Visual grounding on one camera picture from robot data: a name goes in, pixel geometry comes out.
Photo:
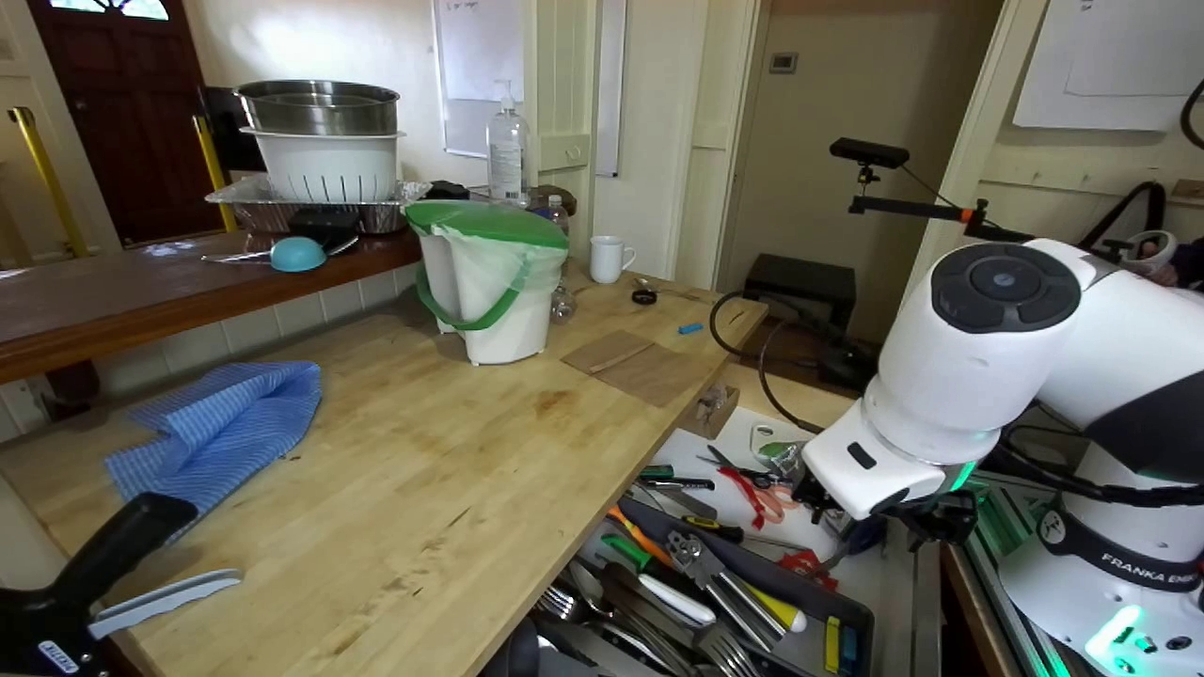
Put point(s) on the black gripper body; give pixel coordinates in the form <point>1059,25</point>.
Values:
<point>936,519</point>

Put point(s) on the steel-front kitchen drawer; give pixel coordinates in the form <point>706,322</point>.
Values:
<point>702,457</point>

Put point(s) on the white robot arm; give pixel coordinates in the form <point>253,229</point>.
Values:
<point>980,377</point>

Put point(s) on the grey cutlery tray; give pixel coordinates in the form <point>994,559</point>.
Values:
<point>862,624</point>

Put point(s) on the red foil packet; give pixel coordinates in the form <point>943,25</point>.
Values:
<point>809,564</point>

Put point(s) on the blue bag clip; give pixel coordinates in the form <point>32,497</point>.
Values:
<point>852,643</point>

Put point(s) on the silver fork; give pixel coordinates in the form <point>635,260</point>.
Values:
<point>727,657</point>

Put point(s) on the silver can opener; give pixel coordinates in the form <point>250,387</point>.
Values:
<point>689,549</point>

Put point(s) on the small cardboard box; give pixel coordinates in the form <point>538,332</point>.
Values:
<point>712,412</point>

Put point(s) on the black stool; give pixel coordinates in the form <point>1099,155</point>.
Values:
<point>793,275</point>

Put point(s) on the brown paper mat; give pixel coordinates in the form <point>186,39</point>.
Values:
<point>602,349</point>
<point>663,377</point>

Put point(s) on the blue clip on counter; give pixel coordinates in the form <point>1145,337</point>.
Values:
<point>689,327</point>

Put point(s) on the white mug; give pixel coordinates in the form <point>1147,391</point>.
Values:
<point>605,260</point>

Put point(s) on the white bin green lid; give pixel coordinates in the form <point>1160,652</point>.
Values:
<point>492,303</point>

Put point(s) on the clear plastic water bottle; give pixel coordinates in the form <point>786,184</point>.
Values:
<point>505,155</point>

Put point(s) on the blue bowl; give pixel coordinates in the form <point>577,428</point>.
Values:
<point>297,254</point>

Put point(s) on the white dish rack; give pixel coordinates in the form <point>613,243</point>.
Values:
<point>324,170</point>

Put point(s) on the blue cloth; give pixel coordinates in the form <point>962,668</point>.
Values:
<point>227,425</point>

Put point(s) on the steel pot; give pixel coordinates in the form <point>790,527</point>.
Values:
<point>321,109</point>

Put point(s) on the dish drying rack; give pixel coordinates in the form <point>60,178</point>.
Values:
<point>239,191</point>

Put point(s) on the yellow stick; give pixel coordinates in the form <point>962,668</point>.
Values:
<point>207,155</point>

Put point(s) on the dark wooden side counter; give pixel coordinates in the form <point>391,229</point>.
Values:
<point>126,303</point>

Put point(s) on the dark wooden door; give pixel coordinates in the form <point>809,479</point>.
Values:
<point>126,124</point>

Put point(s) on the black camera on tripod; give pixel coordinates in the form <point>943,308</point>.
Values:
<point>865,153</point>

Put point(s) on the white wall board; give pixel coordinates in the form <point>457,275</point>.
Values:
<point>1103,62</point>

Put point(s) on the white wall papers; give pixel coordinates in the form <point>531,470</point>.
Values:
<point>475,62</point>

